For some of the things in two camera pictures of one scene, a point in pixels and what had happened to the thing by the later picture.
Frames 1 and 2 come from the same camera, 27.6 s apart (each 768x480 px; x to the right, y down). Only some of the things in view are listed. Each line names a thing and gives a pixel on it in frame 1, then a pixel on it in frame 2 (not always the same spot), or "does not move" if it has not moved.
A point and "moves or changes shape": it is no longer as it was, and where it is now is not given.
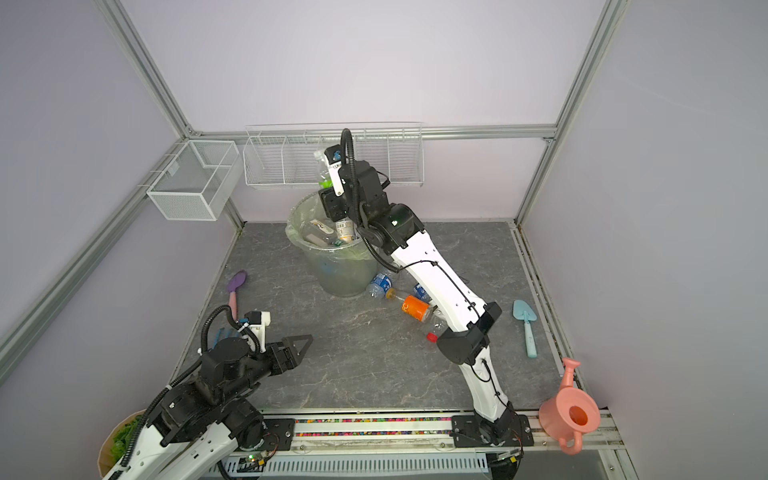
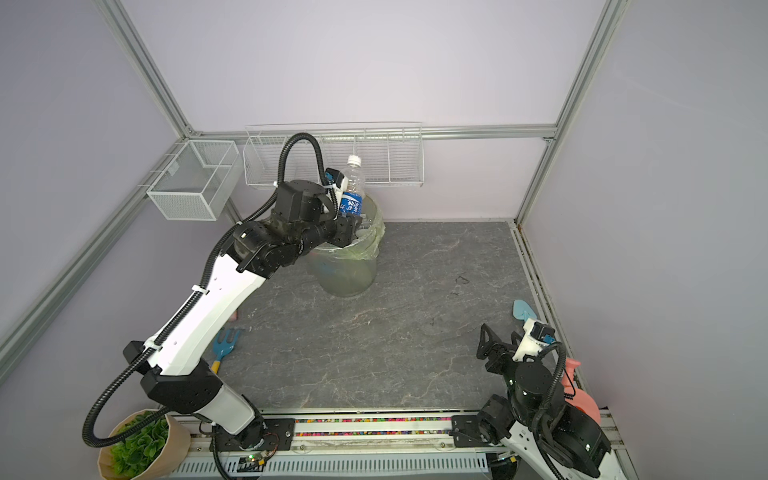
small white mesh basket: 197,181 does not move
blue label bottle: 378,286 moves or changes shape
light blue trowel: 524,311 does not move
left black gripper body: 276,363 → 339,232
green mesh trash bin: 338,260 does not move
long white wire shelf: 283,155 does not move
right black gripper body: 340,209 → 505,365
